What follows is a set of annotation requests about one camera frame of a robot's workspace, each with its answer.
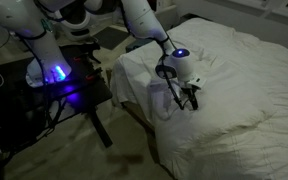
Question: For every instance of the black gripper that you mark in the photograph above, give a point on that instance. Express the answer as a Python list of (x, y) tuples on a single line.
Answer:
[(189, 89)]

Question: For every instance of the white duvet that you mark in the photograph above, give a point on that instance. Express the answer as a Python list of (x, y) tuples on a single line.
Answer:
[(237, 100)]

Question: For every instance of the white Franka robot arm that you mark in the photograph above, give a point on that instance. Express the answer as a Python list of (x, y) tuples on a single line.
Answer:
[(47, 50)]

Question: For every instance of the white mattress sheet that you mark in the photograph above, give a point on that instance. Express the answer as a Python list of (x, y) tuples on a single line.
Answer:
[(134, 76)]

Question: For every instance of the red black clamp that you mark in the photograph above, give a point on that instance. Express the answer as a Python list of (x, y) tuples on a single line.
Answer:
[(77, 59), (94, 74)]

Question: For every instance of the dark floor mat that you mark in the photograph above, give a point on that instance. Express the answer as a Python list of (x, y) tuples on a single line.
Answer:
[(110, 37)]

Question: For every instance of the black robot table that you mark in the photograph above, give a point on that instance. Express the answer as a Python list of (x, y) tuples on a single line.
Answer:
[(80, 90)]

